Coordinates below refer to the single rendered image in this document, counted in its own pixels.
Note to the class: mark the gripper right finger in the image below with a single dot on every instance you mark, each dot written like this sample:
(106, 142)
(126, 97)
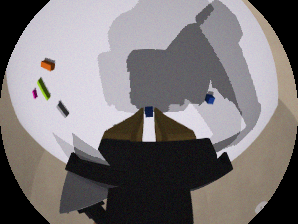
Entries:
(169, 129)

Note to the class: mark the grey rod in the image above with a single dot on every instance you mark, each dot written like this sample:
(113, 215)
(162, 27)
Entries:
(62, 110)

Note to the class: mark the orange rod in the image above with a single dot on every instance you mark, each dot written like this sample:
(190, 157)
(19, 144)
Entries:
(47, 65)

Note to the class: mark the lime green rod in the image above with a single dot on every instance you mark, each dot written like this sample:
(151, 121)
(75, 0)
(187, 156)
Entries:
(43, 89)

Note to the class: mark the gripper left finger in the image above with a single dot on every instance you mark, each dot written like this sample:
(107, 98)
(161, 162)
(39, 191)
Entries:
(129, 129)

